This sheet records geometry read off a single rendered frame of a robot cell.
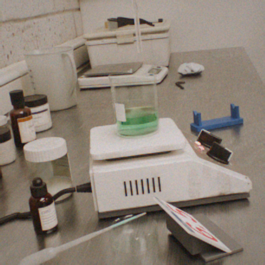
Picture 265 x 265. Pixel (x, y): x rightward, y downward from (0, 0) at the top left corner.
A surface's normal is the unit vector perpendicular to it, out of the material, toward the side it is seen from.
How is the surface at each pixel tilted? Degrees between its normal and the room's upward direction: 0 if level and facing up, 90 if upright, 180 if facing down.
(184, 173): 90
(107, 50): 93
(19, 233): 0
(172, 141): 0
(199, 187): 90
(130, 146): 0
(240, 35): 90
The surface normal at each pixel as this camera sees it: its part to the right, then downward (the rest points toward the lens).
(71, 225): -0.11, -0.95
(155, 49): -0.11, 0.36
